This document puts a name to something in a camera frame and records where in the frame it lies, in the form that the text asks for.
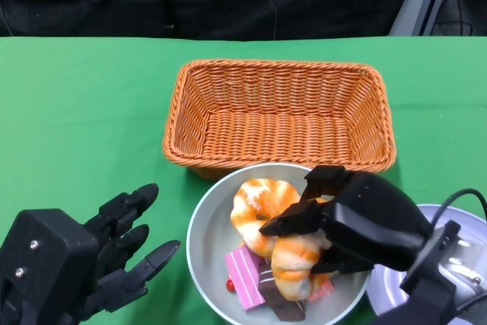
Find ring-shaped orange glazed bread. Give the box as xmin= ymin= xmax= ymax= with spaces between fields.
xmin=229 ymin=178 xmax=301 ymax=257

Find magenta pink layered cake slice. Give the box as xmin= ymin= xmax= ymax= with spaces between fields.
xmin=224 ymin=245 xmax=266 ymax=311

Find lavender plate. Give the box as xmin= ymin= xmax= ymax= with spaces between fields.
xmin=365 ymin=202 xmax=487 ymax=318

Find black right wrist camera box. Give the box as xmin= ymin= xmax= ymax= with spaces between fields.
xmin=374 ymin=220 xmax=463 ymax=325

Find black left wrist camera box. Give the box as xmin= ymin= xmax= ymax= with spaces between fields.
xmin=0 ymin=209 xmax=102 ymax=325

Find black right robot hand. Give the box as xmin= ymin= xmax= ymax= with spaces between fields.
xmin=258 ymin=164 xmax=434 ymax=276

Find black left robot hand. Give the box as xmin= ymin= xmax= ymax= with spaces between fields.
xmin=56 ymin=183 xmax=182 ymax=325

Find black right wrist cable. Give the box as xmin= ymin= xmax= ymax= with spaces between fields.
xmin=429 ymin=187 xmax=487 ymax=314

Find chocolate brown layered cake slice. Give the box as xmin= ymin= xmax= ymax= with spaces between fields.
xmin=258 ymin=267 xmax=307 ymax=322

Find black cables behind frame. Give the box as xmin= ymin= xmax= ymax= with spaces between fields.
xmin=433 ymin=0 xmax=475 ymax=37

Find pale grey-green ceramic bowl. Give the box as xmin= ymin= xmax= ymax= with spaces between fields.
xmin=185 ymin=162 xmax=376 ymax=325

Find orange wicker basket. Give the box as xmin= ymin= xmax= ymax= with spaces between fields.
xmin=162 ymin=59 xmax=397 ymax=181

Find salmon pink layered cake slice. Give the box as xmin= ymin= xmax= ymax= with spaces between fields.
xmin=307 ymin=279 xmax=336 ymax=303

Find twisted orange glazed bread roll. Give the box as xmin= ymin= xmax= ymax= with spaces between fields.
xmin=270 ymin=197 xmax=334 ymax=301

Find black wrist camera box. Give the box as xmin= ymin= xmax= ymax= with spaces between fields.
xmin=374 ymin=220 xmax=463 ymax=325
xmin=0 ymin=209 xmax=102 ymax=325

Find green tablecloth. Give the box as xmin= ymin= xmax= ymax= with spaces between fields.
xmin=0 ymin=35 xmax=487 ymax=325

